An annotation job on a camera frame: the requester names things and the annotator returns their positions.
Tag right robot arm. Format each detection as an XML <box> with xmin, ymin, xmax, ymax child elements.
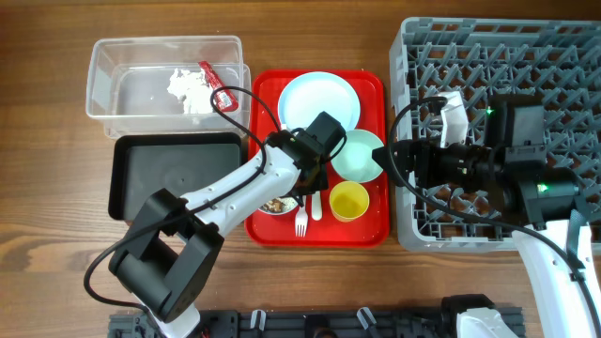
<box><xmin>372</xmin><ymin>94</ymin><xmax>600</xmax><ymax>337</ymax></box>

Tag mint green bowl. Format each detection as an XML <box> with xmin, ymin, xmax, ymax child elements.
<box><xmin>331</xmin><ymin>130</ymin><xmax>384</xmax><ymax>183</ymax></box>

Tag black plastic tray bin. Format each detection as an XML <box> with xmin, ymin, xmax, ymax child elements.
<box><xmin>108</xmin><ymin>132</ymin><xmax>245</xmax><ymax>222</ymax></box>

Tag grey dishwasher rack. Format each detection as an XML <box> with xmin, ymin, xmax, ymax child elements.
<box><xmin>389</xmin><ymin>17</ymin><xmax>600</xmax><ymax>234</ymax></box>

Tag light blue plate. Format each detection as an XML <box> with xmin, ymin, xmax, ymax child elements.
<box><xmin>278</xmin><ymin>71</ymin><xmax>361</xmax><ymax>131</ymax></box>

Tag white napkin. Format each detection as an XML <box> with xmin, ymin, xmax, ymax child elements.
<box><xmin>167</xmin><ymin>69</ymin><xmax>213</xmax><ymax>115</ymax></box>

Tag small light blue bowl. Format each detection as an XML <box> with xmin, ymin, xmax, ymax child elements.
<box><xmin>256</xmin><ymin>195</ymin><xmax>301</xmax><ymax>217</ymax></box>

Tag red snack wrapper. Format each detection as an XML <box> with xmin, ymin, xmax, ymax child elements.
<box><xmin>198</xmin><ymin>61</ymin><xmax>239</xmax><ymax>113</ymax></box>

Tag white plastic spoon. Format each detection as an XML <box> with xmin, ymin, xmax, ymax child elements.
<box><xmin>311</xmin><ymin>191</ymin><xmax>323</xmax><ymax>221</ymax></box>

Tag clear plastic bin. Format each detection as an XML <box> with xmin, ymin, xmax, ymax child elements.
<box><xmin>85</xmin><ymin>36</ymin><xmax>251</xmax><ymax>139</ymax></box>

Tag food scraps rice and nuts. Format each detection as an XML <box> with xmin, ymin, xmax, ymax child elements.
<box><xmin>260</xmin><ymin>196</ymin><xmax>298</xmax><ymax>213</ymax></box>

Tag red serving tray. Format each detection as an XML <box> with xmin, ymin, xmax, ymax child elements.
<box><xmin>244</xmin><ymin>69</ymin><xmax>390</xmax><ymax>248</ymax></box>

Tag white plastic fork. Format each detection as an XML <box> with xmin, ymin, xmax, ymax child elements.
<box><xmin>295</xmin><ymin>196</ymin><xmax>308</xmax><ymax>238</ymax></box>

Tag yellow plastic cup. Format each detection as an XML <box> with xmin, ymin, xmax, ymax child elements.
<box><xmin>329</xmin><ymin>181</ymin><xmax>370</xmax><ymax>223</ymax></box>

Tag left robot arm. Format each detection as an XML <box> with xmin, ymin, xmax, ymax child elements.
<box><xmin>109</xmin><ymin>112</ymin><xmax>346</xmax><ymax>337</ymax></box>

